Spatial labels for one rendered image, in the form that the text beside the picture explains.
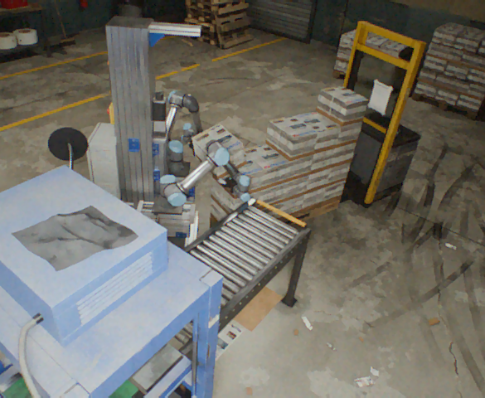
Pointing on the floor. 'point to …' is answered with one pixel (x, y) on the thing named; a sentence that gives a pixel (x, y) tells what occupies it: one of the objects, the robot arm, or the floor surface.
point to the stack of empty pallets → (200, 10)
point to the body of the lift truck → (371, 138)
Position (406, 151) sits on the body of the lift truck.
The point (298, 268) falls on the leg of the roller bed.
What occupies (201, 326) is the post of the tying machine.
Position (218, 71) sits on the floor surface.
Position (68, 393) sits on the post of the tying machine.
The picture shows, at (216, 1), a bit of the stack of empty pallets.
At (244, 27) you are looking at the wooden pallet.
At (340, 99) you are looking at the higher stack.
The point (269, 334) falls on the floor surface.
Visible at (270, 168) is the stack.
